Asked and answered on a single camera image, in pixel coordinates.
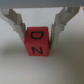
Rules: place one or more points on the pink block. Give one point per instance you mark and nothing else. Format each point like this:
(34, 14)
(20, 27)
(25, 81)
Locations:
(37, 41)

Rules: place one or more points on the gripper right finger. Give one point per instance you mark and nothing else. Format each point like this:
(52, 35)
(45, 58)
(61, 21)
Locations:
(63, 20)

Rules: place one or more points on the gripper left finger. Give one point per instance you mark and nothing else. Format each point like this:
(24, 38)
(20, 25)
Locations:
(16, 20)

